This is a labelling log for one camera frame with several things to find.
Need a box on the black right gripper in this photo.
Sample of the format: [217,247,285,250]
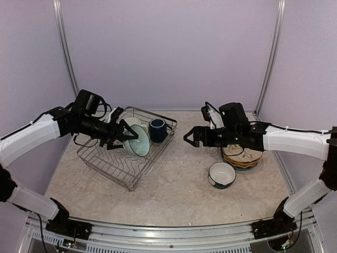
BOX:
[184,125,240,147]

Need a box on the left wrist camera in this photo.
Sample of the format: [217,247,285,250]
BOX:
[105,106,124,123]

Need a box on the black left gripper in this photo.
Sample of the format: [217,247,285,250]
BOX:
[79,114,138,150]

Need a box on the aluminium frame post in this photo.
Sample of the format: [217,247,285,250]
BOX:
[52,0,80,96]
[254,0,286,117]

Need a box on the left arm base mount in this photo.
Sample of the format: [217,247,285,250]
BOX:
[46,207,92,240]

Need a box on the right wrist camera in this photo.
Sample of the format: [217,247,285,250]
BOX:
[201,105,223,130]

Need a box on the left aluminium frame post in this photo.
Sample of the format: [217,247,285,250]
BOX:
[52,0,80,96]

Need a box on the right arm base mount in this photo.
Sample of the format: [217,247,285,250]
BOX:
[251,209,298,239]

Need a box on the cream bird pattern plate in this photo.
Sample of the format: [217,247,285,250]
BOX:
[222,145,263,163]

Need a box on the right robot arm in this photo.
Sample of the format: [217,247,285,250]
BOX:
[183,102,336,234]

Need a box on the dark blue mug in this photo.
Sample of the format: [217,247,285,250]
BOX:
[148,119,167,143]

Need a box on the white ceramic mug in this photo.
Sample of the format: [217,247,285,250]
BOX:
[124,117,148,134]

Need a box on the navy white bowl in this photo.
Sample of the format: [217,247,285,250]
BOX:
[208,162,236,189]

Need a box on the yellow dotted plate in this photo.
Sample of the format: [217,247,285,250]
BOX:
[221,154,259,166]
[221,149,263,169]

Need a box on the right aluminium frame post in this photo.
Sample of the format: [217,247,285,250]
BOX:
[254,0,286,117]

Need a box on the blue dotted plate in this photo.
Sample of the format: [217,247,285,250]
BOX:
[222,158,258,171]

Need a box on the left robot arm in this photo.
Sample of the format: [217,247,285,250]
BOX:
[1,90,138,235]

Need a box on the wire dish rack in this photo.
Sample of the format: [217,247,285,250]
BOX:
[77,106,177,191]

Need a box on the aluminium front rail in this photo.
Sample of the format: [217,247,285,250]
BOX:
[16,210,326,252]

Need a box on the clear glass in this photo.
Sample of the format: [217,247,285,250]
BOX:
[205,147,219,156]

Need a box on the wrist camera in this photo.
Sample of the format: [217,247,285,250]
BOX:
[201,105,223,130]
[105,106,124,123]

